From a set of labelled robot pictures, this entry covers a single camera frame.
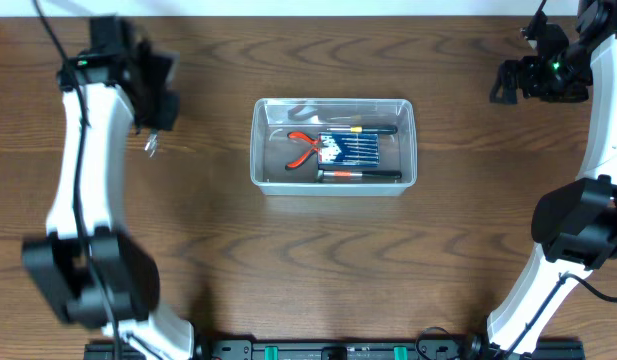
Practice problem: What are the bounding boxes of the blue precision screwdriver set case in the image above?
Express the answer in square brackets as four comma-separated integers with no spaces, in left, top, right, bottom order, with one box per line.
[318,132,380,167]

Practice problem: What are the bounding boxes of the red handled cutting pliers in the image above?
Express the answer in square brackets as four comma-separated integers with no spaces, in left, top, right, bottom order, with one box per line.
[285,131,321,170]

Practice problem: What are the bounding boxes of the silver combination wrench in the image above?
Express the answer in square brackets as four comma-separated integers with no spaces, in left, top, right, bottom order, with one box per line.
[144,129,159,157]

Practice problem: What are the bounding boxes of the claw hammer orange black handle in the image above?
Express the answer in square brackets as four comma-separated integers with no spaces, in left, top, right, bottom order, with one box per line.
[315,169,402,183]

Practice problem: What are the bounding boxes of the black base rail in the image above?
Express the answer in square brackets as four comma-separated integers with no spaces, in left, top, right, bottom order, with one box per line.
[83,335,586,360]

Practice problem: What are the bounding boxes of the clear plastic container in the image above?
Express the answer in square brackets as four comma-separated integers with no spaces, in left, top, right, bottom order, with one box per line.
[250,98,417,196]

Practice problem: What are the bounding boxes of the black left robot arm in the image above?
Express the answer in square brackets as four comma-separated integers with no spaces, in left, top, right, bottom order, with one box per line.
[22,16,195,359]

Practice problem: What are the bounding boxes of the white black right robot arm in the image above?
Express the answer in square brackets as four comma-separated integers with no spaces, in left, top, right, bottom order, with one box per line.
[459,0,617,359]

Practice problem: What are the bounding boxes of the black yellow screwdriver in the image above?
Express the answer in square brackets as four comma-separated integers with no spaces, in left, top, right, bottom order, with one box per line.
[328,125,398,135]

